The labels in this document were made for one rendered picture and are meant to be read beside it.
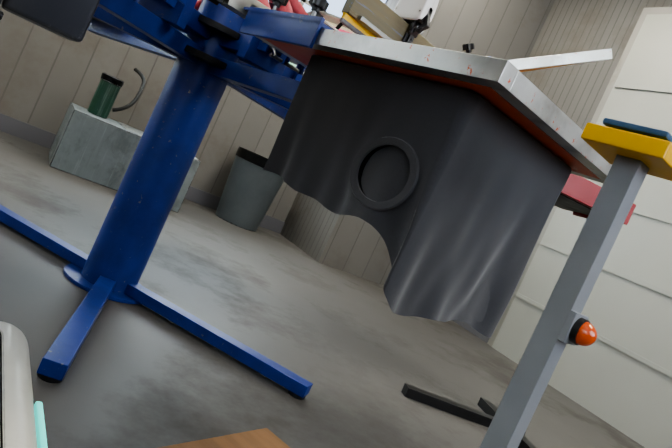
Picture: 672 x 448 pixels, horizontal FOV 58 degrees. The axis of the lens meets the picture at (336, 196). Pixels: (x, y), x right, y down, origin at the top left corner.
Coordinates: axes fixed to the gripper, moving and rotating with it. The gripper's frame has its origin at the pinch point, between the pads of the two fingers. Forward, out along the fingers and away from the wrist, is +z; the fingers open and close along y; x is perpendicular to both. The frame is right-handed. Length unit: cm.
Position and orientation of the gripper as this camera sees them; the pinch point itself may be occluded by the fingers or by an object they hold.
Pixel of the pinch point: (401, 41)
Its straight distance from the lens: 159.1
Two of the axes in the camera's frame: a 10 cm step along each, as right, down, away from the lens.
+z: -4.2, 9.1, 0.2
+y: 6.2, 3.0, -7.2
